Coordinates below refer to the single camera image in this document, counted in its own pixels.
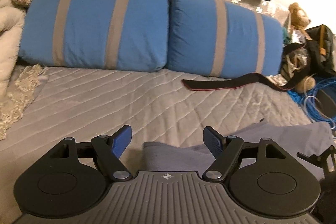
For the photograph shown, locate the grey-blue fleece pants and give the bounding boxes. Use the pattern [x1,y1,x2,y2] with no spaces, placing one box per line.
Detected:
[143,122,334,177]

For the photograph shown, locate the tan plush toy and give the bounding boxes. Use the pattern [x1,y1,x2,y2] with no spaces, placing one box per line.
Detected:
[295,74,317,93]

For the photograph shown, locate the clear plastic wrap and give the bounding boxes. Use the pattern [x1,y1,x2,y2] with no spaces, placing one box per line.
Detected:
[285,30,310,77]

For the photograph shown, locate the white cable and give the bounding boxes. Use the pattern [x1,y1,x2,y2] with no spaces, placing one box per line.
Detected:
[304,94,322,109]

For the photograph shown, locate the black bag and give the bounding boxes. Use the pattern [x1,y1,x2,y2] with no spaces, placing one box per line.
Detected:
[304,25,336,76]

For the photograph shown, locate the teal cloth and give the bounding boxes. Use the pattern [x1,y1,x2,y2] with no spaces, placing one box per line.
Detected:
[281,27,292,43]

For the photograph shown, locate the white comforter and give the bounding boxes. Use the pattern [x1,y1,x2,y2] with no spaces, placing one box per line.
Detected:
[0,0,27,98]

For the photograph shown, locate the blue cable coil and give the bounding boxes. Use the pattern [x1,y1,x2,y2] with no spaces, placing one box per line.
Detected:
[287,77,336,132]

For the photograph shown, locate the black strap with red edge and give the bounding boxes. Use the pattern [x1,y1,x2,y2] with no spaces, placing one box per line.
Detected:
[182,43,310,92]

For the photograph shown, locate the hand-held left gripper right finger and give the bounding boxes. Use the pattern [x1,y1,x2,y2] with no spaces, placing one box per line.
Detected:
[203,126,288,182]

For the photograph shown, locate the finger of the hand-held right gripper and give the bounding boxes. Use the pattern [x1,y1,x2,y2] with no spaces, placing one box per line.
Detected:
[297,146,336,174]

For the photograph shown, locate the brown teddy bear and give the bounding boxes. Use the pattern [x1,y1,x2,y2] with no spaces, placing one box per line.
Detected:
[288,2,311,33]

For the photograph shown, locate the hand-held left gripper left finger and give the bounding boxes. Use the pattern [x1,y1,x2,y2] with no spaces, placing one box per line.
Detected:
[49,124,133,182]

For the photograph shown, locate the cream lace-trimmed cloth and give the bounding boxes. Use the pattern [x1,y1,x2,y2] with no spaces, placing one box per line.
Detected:
[0,64,49,140]

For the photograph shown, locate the white crumpled cloth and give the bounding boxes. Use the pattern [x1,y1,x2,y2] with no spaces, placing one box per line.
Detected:
[268,74,286,85]

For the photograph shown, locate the blue pillow with grey stripes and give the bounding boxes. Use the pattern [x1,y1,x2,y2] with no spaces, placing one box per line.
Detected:
[19,0,170,73]
[166,0,283,78]

